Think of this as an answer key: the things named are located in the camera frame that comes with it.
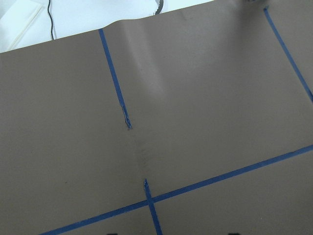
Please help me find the black cable on white desk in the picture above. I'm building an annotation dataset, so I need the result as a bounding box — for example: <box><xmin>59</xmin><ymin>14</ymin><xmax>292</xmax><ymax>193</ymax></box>
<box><xmin>46</xmin><ymin>0</ymin><xmax>57</xmax><ymax>40</ymax></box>

